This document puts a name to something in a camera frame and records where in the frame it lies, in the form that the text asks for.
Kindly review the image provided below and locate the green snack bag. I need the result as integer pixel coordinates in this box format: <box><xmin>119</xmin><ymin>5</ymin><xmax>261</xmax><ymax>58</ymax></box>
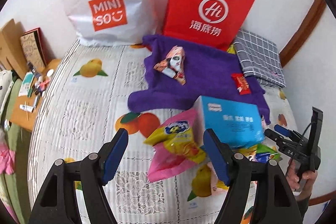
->
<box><xmin>236</xmin><ymin>143</ymin><xmax>281</xmax><ymax>163</ymax></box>

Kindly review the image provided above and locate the red snack packet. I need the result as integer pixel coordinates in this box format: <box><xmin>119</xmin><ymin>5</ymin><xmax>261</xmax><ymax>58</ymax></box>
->
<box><xmin>231</xmin><ymin>73</ymin><xmax>252</xmax><ymax>96</ymax></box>

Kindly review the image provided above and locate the yellow pink chips bag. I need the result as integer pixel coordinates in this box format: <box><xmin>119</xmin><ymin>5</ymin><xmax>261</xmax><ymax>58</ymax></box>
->
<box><xmin>143</xmin><ymin>109</ymin><xmax>206</xmax><ymax>182</ymax></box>

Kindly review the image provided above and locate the pink panda snack bag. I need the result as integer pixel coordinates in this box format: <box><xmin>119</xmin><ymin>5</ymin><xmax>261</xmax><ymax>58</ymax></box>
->
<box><xmin>154</xmin><ymin>46</ymin><xmax>186</xmax><ymax>85</ymax></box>

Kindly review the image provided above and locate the right hand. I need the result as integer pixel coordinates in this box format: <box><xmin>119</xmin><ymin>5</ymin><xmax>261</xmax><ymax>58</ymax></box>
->
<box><xmin>285</xmin><ymin>160</ymin><xmax>318</xmax><ymax>201</ymax></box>

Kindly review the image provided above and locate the blue tissue pack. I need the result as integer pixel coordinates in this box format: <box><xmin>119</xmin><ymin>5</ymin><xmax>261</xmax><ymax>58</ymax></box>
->
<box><xmin>193</xmin><ymin>96</ymin><xmax>264</xmax><ymax>149</ymax></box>

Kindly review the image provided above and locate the fruit print tablecloth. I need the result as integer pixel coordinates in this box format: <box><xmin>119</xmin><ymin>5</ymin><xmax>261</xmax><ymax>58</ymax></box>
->
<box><xmin>27</xmin><ymin>39</ymin><xmax>299</xmax><ymax>224</ymax></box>

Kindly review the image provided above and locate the grey checked folded cloth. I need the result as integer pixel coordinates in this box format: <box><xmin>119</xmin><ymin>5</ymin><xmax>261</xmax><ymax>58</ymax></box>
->
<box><xmin>232</xmin><ymin>29</ymin><xmax>286</xmax><ymax>88</ymax></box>

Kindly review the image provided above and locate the white tube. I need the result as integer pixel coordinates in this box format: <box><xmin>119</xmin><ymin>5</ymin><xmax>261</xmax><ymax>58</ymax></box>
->
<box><xmin>19</xmin><ymin>104</ymin><xmax>35</xmax><ymax>113</ymax></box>

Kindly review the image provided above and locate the wooden side table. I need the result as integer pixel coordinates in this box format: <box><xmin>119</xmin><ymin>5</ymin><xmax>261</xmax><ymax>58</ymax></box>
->
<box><xmin>9</xmin><ymin>59</ymin><xmax>60</xmax><ymax>132</ymax></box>

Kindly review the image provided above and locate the teal white box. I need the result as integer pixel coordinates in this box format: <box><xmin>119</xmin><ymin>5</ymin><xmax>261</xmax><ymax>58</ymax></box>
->
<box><xmin>18</xmin><ymin>72</ymin><xmax>34</xmax><ymax>97</ymax></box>

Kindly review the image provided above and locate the purple towel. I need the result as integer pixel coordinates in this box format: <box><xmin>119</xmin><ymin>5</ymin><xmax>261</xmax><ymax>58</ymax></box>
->
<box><xmin>127</xmin><ymin>35</ymin><xmax>270</xmax><ymax>124</ymax></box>

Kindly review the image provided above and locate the red Haidilao paper bag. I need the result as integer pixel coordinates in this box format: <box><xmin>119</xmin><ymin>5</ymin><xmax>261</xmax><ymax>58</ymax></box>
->
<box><xmin>162</xmin><ymin>0</ymin><xmax>255</xmax><ymax>51</ymax></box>

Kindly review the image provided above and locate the brown notebook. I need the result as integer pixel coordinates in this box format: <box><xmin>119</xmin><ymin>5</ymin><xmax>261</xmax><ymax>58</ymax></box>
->
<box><xmin>20</xmin><ymin>28</ymin><xmax>49</xmax><ymax>69</ymax></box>

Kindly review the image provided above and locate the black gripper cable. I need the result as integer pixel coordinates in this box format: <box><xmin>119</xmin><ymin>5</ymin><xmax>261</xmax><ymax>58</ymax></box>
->
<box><xmin>285</xmin><ymin>121</ymin><xmax>317</xmax><ymax>177</ymax></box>

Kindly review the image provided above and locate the brown door frame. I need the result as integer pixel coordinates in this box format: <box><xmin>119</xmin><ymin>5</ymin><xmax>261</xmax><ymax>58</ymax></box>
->
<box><xmin>279</xmin><ymin>0</ymin><xmax>326</xmax><ymax>67</ymax></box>

